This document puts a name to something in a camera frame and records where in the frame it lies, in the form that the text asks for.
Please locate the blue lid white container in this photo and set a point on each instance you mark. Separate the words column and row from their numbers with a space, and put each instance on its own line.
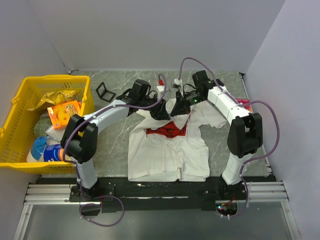
column 36, row 152

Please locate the aluminium rail frame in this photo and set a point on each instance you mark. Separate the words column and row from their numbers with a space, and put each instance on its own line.
column 42, row 195

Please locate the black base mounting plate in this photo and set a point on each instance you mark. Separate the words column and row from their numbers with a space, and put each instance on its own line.
column 119, row 193

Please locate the blue white canister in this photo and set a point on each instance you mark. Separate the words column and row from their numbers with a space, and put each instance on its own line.
column 53, row 153

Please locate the green scrub sponge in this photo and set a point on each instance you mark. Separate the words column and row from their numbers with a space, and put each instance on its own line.
column 42, row 126

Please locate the pink orange sponge box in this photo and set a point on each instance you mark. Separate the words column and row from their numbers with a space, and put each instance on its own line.
column 245, row 103

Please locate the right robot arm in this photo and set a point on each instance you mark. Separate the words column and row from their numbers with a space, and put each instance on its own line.
column 246, row 129

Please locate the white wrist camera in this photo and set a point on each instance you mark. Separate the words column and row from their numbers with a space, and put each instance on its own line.
column 176, row 83
column 161, row 89

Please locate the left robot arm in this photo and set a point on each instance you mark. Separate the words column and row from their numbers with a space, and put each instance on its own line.
column 79, row 141

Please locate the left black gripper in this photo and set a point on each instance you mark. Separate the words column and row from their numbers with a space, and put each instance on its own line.
column 159, row 112

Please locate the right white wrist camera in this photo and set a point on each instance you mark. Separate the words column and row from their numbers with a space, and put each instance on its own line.
column 176, row 83

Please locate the gold snack bag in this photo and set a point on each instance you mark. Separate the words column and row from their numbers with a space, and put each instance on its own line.
column 54, row 98

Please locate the yellow plastic basket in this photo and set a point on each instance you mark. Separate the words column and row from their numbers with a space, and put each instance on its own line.
column 17, row 135

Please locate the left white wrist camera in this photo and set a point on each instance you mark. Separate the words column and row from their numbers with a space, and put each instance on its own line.
column 161, row 89

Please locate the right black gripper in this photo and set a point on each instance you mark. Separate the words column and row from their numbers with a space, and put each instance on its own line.
column 181, row 107

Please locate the orange Scrub Daddy box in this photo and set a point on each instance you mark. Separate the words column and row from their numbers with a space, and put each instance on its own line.
column 60, row 114

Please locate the black folding mirror left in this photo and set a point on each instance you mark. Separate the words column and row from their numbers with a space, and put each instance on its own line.
column 104, row 94

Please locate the white Coca-Cola t-shirt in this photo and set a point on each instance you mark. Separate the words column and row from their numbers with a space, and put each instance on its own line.
column 171, row 150

